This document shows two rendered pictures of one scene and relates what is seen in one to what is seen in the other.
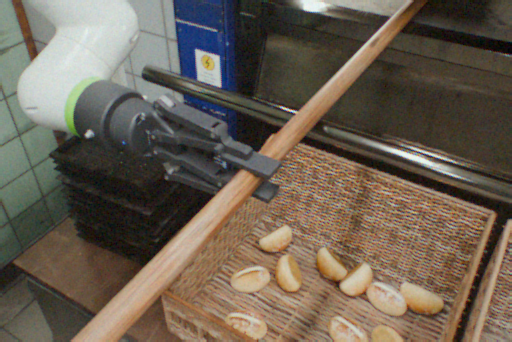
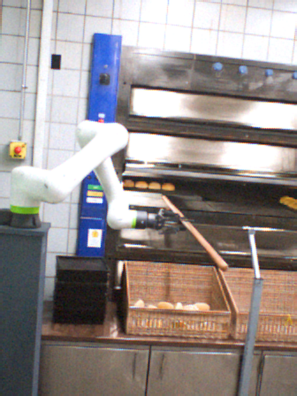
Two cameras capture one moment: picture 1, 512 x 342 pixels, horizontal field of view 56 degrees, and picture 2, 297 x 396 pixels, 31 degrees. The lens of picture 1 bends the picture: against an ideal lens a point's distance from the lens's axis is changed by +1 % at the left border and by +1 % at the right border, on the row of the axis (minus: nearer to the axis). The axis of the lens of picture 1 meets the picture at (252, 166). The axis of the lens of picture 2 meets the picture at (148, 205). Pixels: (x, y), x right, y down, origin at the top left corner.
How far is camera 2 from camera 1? 2.37 m
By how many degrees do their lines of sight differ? 46
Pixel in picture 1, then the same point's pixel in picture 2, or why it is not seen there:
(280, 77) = (127, 235)
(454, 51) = (190, 213)
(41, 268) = (49, 332)
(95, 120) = (144, 217)
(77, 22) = (121, 198)
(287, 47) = not seen: hidden behind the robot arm
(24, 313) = not seen: outside the picture
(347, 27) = (155, 210)
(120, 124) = (151, 217)
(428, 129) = (186, 242)
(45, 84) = (124, 212)
